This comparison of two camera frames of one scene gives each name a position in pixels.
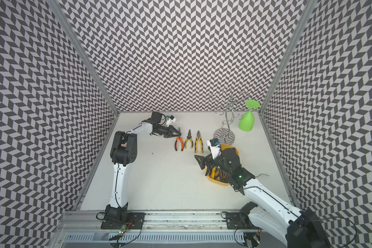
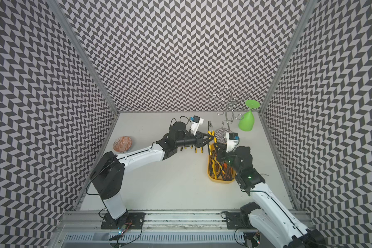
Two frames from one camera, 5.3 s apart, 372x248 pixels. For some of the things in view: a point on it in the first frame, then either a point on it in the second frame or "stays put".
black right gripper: x=208 y=159 -> x=220 y=155
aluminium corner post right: x=291 y=52 stays put
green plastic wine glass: x=246 y=123 stays put
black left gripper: x=170 y=132 -> x=199 y=138
